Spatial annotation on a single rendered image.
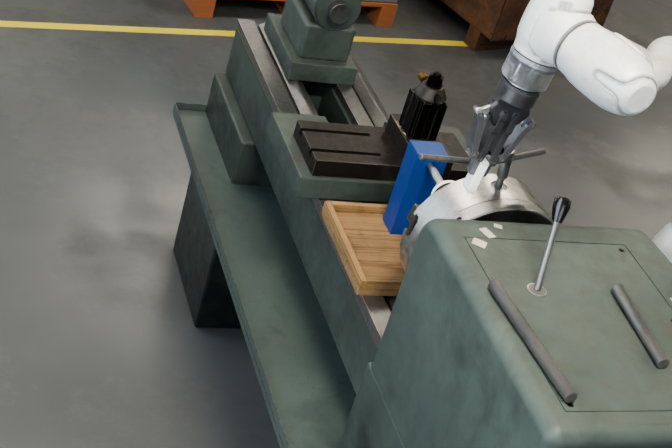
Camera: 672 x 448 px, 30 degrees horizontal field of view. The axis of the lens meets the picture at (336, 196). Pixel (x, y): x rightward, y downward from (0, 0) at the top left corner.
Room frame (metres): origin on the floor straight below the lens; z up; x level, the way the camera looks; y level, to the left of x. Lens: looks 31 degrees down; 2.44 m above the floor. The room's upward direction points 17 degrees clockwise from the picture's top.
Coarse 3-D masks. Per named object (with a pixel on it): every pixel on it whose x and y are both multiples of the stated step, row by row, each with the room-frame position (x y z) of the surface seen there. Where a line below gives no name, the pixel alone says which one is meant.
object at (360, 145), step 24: (312, 144) 2.61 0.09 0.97; (336, 144) 2.65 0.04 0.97; (360, 144) 2.68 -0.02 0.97; (384, 144) 2.72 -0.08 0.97; (456, 144) 2.83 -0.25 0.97; (312, 168) 2.55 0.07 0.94; (336, 168) 2.57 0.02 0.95; (360, 168) 2.59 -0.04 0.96; (384, 168) 2.62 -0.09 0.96; (456, 168) 2.71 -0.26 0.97
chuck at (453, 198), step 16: (496, 176) 2.23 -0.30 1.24; (448, 192) 2.18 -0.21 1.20; (464, 192) 2.17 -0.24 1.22; (480, 192) 2.17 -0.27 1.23; (496, 192) 2.17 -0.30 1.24; (512, 192) 2.19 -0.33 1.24; (528, 192) 2.24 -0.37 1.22; (432, 208) 2.16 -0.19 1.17; (448, 208) 2.14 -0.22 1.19; (464, 208) 2.13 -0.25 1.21; (416, 224) 2.15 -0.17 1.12; (416, 240) 2.12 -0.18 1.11; (400, 256) 2.17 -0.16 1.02
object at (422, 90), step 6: (420, 84) 2.74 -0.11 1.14; (414, 90) 2.74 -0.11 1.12; (420, 90) 2.72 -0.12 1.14; (426, 90) 2.72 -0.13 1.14; (432, 90) 2.72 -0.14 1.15; (438, 90) 2.72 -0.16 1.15; (444, 90) 2.74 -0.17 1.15; (420, 96) 2.71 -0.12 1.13; (426, 96) 2.71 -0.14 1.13; (432, 96) 2.71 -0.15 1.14; (444, 96) 2.73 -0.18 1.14; (432, 102) 2.71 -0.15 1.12
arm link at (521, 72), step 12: (516, 60) 2.04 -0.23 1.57; (528, 60) 2.03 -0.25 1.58; (504, 72) 2.06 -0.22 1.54; (516, 72) 2.03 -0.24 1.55; (528, 72) 2.03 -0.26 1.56; (540, 72) 2.03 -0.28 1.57; (552, 72) 2.04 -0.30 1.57; (516, 84) 2.03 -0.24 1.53; (528, 84) 2.03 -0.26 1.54; (540, 84) 2.03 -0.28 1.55
